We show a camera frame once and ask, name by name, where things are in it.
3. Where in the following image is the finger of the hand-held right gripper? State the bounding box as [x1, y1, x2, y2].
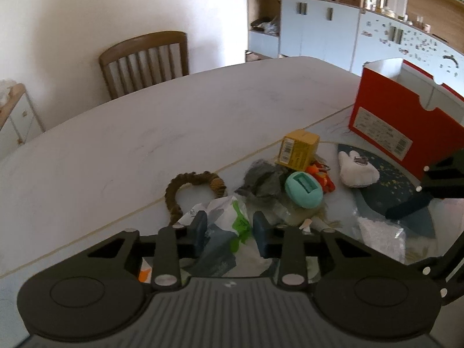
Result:
[406, 225, 464, 305]
[385, 152, 464, 220]

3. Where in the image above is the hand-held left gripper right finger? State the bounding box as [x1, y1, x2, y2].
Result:
[253, 211, 367, 286]

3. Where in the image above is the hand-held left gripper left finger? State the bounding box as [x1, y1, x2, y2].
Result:
[87, 212, 208, 291]

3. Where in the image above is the white and green plastic bag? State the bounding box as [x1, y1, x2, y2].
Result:
[179, 196, 252, 252]

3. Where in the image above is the white plush glove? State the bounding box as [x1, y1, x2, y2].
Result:
[338, 148, 380, 188]

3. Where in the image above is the small yellow box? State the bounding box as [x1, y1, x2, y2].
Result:
[275, 129, 320, 171]

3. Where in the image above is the red cardboard box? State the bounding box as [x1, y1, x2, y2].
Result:
[349, 58, 464, 182]

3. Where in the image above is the dark blue speckled mat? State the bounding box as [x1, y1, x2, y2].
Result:
[337, 143, 436, 238]

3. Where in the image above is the grey-blue packet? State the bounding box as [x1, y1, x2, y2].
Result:
[181, 225, 238, 280]

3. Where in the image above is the clear plastic wrapper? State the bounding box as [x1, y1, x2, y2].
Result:
[270, 203, 312, 225]

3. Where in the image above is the clear bag of white bits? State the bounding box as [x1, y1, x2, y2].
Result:
[357, 215, 407, 263]

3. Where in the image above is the grey crumpled bag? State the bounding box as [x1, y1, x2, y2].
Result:
[235, 159, 287, 204]

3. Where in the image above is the teal round case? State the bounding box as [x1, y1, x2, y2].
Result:
[284, 171, 324, 209]

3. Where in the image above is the white cabinet with stickers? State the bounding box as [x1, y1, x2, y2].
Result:
[350, 9, 464, 98]

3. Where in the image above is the low white cabinet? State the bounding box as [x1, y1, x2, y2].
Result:
[248, 29, 281, 59]

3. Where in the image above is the white two-door cabinet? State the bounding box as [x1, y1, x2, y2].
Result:
[279, 0, 361, 71]

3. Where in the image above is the brown wooden chair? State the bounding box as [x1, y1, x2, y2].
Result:
[99, 31, 190, 100]

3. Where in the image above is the small white side cabinet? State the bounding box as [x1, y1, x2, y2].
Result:
[0, 83, 46, 153]

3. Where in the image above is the dark bag pile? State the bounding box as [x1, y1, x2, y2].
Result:
[252, 16, 280, 35]

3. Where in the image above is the white crumpled plastic bag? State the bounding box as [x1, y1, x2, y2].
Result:
[0, 79, 15, 104]

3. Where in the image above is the brown braided rope ring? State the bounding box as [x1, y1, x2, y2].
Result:
[165, 170, 227, 225]

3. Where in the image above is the orange toy keychain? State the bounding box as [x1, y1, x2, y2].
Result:
[305, 159, 336, 193]

